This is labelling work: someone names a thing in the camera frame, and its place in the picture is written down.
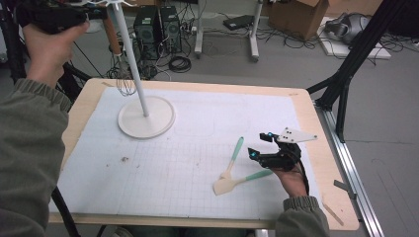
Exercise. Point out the white hook stand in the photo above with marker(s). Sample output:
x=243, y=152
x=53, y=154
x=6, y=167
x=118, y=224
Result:
x=158, y=118

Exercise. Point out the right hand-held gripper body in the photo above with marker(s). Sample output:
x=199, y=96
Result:
x=283, y=159

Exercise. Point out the cardboard box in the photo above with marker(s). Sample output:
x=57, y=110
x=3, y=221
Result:
x=296, y=18

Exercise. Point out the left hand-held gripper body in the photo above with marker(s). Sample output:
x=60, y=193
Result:
x=49, y=16

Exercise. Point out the aluminium rail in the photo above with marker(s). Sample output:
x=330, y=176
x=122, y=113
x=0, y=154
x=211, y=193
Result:
x=349, y=164

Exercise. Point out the brown tape piece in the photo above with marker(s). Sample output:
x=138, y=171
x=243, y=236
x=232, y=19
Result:
x=107, y=84

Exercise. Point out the person's left hand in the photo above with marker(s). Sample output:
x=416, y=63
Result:
x=49, y=52

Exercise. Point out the grey helmet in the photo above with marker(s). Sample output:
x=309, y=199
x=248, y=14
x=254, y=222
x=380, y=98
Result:
x=349, y=28

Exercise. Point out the white desk leg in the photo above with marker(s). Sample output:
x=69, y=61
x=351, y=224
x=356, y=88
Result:
x=254, y=33
x=198, y=29

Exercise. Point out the person's right hand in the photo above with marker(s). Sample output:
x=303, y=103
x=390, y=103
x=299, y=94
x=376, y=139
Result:
x=293, y=182

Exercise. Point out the white grid mat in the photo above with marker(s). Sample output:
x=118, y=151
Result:
x=171, y=164

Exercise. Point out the black computer tower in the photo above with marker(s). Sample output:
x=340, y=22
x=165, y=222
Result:
x=171, y=29
x=146, y=33

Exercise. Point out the black flat device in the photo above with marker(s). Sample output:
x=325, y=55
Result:
x=237, y=21

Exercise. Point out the white foam board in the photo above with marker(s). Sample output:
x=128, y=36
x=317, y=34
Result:
x=339, y=49

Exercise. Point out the grey metal clamp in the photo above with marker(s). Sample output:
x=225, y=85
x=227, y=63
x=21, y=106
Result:
x=344, y=187

